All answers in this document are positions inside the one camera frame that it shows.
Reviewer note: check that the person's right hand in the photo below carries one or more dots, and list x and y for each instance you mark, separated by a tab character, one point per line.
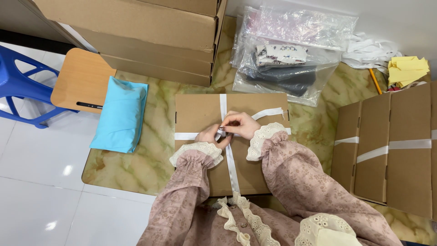
245	125

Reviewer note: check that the person's left hand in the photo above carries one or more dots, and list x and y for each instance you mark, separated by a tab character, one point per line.
209	135

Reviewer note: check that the white satin ribbon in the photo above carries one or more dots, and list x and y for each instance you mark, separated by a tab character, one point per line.
231	167

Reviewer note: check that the flat brown cardboard box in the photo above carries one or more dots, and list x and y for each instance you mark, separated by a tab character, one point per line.
198	112

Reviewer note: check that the dark grey folded cloth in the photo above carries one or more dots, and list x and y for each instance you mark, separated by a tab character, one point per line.
283	78

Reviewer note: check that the white printed folded cloth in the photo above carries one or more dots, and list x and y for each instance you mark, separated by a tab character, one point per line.
281	54

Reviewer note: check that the large brown cardboard box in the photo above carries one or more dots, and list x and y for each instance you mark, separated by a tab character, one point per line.
184	5
157	70
136	20
146	51

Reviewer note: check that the light blue folded cloth packet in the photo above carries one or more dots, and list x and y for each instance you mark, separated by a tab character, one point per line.
119	116

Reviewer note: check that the clear plastic garment bag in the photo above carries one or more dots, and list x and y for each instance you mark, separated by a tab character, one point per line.
324	73

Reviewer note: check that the ribbon-tied brown cardboard box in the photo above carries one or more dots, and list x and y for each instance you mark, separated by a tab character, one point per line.
409	181
372	177
434	170
344	160

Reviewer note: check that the person's pink lace dress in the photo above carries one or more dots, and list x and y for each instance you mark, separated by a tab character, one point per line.
269	229

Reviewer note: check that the clear bubble plastic bag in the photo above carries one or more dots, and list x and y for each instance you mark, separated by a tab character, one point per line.
307	25

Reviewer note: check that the yellow pencil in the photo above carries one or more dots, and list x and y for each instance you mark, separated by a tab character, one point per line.
375	82

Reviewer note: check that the wooden chair seat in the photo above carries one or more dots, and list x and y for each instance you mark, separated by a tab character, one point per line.
80	78

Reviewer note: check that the heap of white ribbon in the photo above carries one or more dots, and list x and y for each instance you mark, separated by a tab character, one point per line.
367	51

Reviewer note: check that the stack of yellow paper notes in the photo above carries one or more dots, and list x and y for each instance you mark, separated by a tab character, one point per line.
408	70

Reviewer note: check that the blue plastic stool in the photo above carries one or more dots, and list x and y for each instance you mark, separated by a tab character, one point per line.
18	80

